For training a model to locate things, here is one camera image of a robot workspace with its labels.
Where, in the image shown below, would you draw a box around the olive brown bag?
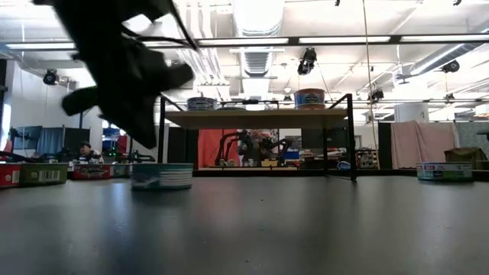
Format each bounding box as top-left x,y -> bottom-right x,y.
443,147 -> 489,171

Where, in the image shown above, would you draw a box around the blue background screen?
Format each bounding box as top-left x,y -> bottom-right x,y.
15,125 -> 43,152

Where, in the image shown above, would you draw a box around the teal label tin can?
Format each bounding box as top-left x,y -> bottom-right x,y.
112,163 -> 133,178

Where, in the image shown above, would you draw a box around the green label tin can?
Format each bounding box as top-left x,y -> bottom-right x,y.
18,163 -> 70,187

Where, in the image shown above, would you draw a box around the silver can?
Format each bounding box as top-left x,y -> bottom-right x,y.
186,96 -> 219,112

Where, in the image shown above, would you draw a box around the white round column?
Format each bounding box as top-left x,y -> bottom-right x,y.
394,102 -> 429,123

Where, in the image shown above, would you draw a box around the black table mat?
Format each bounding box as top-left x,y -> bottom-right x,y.
0,173 -> 489,275

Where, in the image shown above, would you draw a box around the red fish-print tin can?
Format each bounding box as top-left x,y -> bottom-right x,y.
71,163 -> 115,181

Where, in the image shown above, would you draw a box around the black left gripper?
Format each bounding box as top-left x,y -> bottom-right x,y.
61,34 -> 195,150

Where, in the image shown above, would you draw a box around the silver ventilation duct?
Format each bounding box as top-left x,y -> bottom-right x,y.
232,0 -> 286,77

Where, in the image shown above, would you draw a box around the pale teal tin can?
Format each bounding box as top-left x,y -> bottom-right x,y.
416,161 -> 474,182
130,162 -> 195,191

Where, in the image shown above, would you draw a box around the wooden shelf black metal legs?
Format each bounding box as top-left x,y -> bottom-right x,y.
158,93 -> 358,183

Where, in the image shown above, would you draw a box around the pink cloth cover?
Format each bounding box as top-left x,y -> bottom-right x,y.
390,120 -> 458,169

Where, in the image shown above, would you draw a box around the person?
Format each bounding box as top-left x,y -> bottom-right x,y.
239,129 -> 270,154
76,141 -> 104,163

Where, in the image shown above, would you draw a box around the orange red curtain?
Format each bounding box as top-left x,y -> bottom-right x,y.
197,128 -> 240,167

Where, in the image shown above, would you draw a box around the red tin can white patch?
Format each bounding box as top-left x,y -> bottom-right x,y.
0,163 -> 22,189

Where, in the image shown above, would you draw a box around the black overhead beam light strips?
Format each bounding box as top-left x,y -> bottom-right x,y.
0,34 -> 489,50

